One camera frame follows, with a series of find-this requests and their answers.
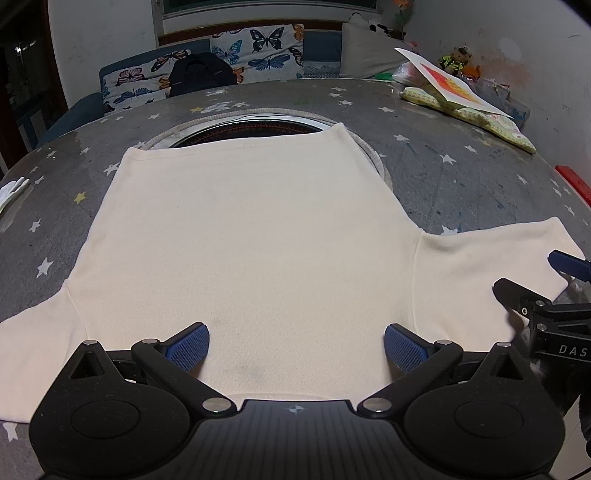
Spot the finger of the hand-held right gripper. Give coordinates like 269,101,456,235
548,250,591,283
493,277,555,320

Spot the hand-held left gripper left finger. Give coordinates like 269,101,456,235
67,322,234,416

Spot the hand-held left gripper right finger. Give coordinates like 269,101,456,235
358,323,527,416

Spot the cream t-shirt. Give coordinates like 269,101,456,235
0,124,587,423

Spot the red flat object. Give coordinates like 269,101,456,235
555,165,591,206

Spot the grey star-print tablecloth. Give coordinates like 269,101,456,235
0,76,591,480

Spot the green patterned pillow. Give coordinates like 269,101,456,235
401,87,537,155

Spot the clear plastic storage box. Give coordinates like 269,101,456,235
475,76,532,129

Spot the white card with orange print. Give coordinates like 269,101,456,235
394,47,509,116

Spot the round table inset with rim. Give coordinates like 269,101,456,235
139,107,394,192

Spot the brown teddy toy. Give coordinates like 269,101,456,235
438,45,473,77

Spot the white knit glove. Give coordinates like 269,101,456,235
0,178,31,214

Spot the clear plastic bag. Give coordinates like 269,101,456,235
392,60,424,88

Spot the blue sofa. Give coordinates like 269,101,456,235
37,23,352,145

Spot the black backpack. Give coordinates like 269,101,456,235
167,52,239,97

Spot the grey pillow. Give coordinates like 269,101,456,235
339,21,409,79

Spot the black and white plush toy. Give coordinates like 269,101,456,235
368,22,407,41

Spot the blue cushion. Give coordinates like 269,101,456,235
302,30,343,77

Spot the butterfly print sofa cover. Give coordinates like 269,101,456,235
102,24,305,114

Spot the window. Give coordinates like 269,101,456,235
159,0,352,22

